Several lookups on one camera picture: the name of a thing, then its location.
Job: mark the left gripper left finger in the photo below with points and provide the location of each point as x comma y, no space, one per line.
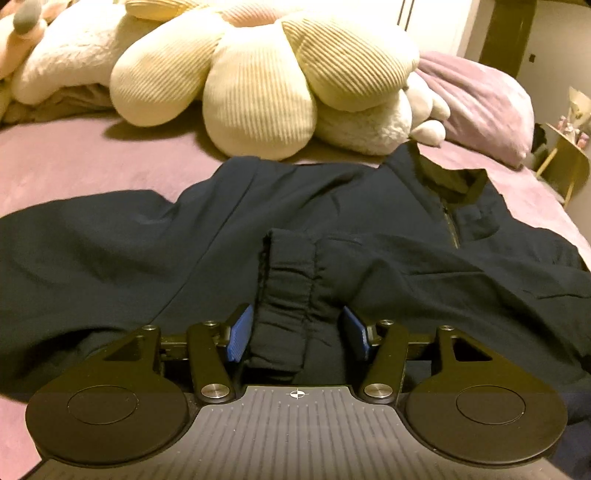
215,350

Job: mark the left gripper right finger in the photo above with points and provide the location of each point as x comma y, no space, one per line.
375,355

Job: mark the navy blue jacket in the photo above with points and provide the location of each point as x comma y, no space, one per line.
408,240

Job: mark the purple pillow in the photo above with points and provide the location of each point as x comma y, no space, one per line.
491,113

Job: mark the yellow wooden side table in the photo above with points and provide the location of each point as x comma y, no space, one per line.
566,169

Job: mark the cream flower plush pillow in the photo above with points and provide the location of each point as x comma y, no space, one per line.
265,72

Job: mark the flower bouquet on table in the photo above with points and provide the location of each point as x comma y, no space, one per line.
575,125

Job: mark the white fluffy plush toy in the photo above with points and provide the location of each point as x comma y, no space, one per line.
68,72

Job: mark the white wardrobe with handles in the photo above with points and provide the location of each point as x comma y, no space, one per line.
436,25

